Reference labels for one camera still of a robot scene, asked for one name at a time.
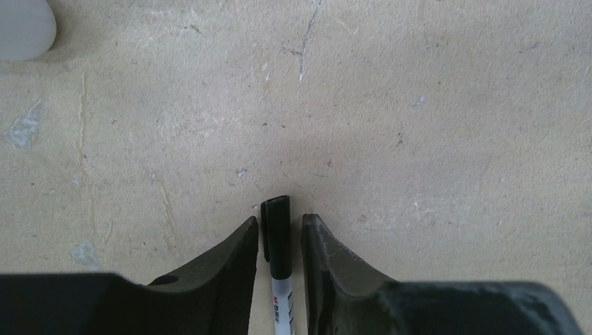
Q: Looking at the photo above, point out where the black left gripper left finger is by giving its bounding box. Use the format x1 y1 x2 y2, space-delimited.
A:
1 217 258 334

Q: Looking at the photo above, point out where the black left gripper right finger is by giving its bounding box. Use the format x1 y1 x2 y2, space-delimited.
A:
301 214 582 334

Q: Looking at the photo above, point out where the white marker pen black cap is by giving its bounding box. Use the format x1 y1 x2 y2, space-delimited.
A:
260 195 296 335

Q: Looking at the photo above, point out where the white PVC pipe frame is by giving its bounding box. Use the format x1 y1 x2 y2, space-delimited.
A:
1 0 57 61

